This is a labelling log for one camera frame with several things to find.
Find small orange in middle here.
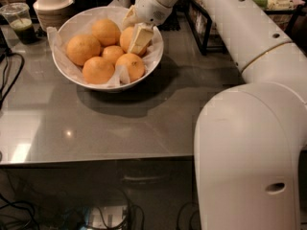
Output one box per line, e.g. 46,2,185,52
102,45,124,64

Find black cable at left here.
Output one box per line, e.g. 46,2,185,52
0,46,26,110

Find black wire rack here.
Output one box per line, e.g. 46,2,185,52
185,0,306,55

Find stack of paper bowls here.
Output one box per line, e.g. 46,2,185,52
33,0,73,32

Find white ceramic bowl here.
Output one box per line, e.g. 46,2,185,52
51,5,165,92

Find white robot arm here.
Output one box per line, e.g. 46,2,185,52
124,0,307,230

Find white paper bowl liner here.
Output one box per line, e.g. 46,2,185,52
46,0,164,88

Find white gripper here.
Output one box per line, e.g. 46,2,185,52
122,0,175,56

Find plastic cup with green drink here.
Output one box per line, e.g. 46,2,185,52
0,3,37,45

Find green packet in rack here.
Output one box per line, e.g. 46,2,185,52
252,0,268,10

